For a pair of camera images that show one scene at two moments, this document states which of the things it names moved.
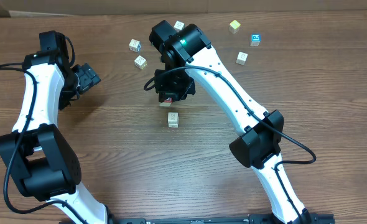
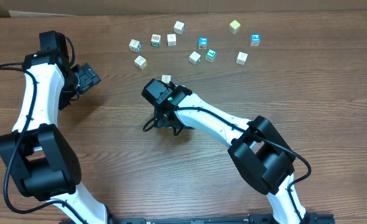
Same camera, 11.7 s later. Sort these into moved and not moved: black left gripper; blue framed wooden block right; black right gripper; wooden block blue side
Moved: black right gripper
Not moved: black left gripper; blue framed wooden block right; wooden block blue side
